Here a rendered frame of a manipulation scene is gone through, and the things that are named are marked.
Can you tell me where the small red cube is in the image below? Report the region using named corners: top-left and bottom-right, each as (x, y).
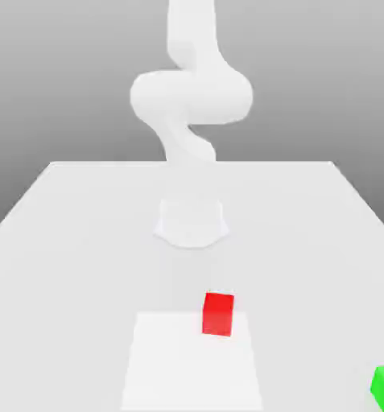
top-left (201, 291), bottom-right (235, 338)

